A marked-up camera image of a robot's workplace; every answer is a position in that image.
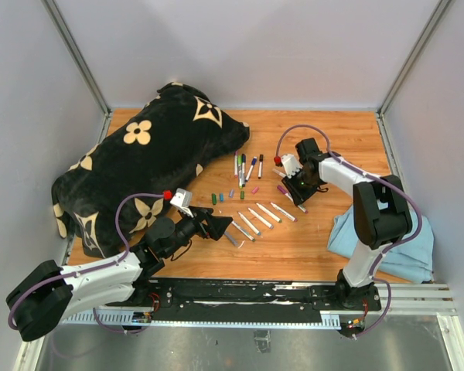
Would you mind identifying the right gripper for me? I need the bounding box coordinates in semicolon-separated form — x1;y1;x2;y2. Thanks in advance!
281;168;318;206

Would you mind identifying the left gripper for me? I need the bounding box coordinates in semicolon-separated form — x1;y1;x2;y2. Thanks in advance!
163;206;232;258

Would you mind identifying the magenta cap marker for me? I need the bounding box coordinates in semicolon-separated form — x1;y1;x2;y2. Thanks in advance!
277;185;308;213

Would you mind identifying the purple marker grey body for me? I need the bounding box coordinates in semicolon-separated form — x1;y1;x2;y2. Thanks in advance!
223;231;239;247

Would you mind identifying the green cap white marker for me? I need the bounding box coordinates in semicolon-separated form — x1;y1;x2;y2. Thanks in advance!
256;203;282;223

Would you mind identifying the lavender cap marker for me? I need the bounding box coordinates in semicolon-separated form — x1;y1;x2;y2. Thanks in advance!
247;207;274;229

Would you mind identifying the light blue marker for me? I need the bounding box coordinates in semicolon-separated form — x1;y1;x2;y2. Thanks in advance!
237;212;261;236

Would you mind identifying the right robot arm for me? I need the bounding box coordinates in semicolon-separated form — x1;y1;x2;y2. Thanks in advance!
274;138;412;311

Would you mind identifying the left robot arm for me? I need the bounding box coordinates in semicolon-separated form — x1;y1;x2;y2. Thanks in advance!
5;207;233;342

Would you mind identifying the black cap whiteboard marker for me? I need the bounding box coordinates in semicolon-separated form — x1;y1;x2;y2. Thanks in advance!
258;154;264;179

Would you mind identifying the blue cap whiteboard marker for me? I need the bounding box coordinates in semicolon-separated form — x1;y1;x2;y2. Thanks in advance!
245;156;258;182

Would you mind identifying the light green marker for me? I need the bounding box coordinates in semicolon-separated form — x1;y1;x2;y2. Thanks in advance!
237;154;244;189

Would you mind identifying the black floral plush blanket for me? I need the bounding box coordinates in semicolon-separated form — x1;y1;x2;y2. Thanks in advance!
51;82;250;258

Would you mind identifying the light blue cloth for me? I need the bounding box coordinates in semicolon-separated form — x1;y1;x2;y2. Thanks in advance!
327;206;434;284

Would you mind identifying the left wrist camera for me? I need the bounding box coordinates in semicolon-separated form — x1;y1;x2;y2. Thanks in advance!
170;188;193;217

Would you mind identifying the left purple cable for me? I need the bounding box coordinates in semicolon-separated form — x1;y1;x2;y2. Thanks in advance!
7;191;167;335

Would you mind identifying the purple cable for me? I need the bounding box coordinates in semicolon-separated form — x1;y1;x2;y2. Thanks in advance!
275;124;424;341
7;191;167;335

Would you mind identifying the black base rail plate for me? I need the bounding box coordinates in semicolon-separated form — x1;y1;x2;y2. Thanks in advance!
111;277;381;313

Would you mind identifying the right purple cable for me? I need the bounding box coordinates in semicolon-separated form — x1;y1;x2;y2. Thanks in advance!
275;124;424;341

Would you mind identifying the slotted cable duct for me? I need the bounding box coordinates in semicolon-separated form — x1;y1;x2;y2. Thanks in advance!
64;305;341;330

